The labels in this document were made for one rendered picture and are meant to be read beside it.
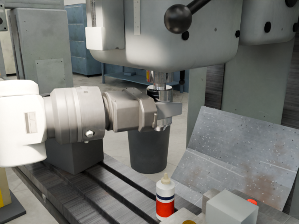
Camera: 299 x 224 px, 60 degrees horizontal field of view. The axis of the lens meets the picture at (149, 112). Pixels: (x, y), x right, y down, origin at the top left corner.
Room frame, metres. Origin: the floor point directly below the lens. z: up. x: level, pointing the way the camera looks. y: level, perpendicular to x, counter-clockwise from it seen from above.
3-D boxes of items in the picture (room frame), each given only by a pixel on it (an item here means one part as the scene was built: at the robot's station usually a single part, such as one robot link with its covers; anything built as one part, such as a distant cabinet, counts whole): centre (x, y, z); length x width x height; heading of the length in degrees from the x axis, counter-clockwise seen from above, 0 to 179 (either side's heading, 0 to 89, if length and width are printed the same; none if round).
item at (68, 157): (0.76, 0.27, 1.07); 0.22 x 0.12 x 0.20; 55
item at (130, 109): (0.42, 0.07, 1.23); 0.13 x 0.12 x 0.10; 23
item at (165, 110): (0.42, -0.03, 1.23); 0.06 x 0.02 x 0.03; 112
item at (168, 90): (0.45, -0.02, 1.26); 0.05 x 0.05 x 0.01
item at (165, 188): (0.48, -0.03, 1.02); 0.04 x 0.04 x 0.11
